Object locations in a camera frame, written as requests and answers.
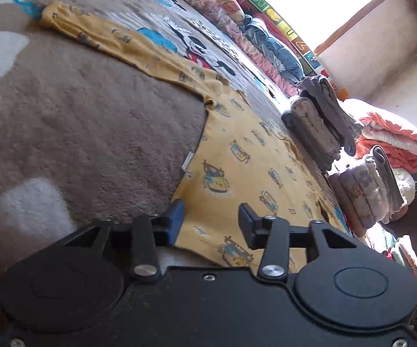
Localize yellow printed pajama garment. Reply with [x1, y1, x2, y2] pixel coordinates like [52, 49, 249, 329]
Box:
[41, 1, 345, 270]

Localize grey folded clothes stack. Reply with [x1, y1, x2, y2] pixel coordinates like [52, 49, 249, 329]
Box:
[281, 75, 363, 172]

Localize floral folded quilt stack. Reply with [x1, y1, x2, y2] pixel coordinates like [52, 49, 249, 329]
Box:
[328, 145, 416, 237]

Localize coral ruffled blanket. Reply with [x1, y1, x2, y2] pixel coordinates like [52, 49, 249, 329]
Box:
[355, 110, 417, 173]

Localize grey Mickey Mouse blanket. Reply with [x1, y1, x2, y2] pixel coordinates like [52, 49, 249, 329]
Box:
[0, 0, 338, 276]

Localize purple floral pillow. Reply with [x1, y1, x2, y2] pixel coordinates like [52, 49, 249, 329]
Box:
[184, 0, 299, 96]

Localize colourful alphabet play mat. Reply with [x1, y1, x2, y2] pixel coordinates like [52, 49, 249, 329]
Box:
[237, 0, 349, 101]

